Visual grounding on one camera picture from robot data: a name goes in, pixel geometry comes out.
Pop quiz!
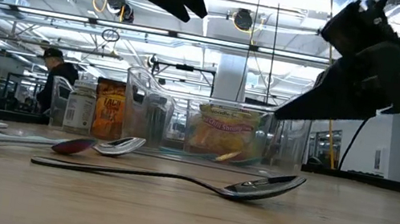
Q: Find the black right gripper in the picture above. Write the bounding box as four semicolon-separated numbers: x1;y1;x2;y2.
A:
271;24;400;141

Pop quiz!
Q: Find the chili shrimp ramen pack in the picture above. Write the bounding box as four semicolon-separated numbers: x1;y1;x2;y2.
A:
183;100;271;166

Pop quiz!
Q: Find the taco seasoning packet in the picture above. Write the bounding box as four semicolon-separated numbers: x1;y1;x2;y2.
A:
88;76;132;144

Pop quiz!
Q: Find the white lid spice jar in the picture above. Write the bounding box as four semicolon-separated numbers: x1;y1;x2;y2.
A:
61;77;100;137

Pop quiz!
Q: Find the clear plastic storage bin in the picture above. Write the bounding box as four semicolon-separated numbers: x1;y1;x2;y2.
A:
114;65;317;180
44;70;133;145
176;92;279;169

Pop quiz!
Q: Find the person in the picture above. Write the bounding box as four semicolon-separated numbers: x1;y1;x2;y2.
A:
28;44;84;120

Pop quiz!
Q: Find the black hanging arm cable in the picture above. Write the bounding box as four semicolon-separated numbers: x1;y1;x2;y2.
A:
337;115;370;176

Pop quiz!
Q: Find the black ceiling cable reel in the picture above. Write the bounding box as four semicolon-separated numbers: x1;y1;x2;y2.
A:
231;7;257;34
102;0;138;25
145;53;161;71

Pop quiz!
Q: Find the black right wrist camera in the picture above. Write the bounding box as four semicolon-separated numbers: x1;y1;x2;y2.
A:
317;0;400;67

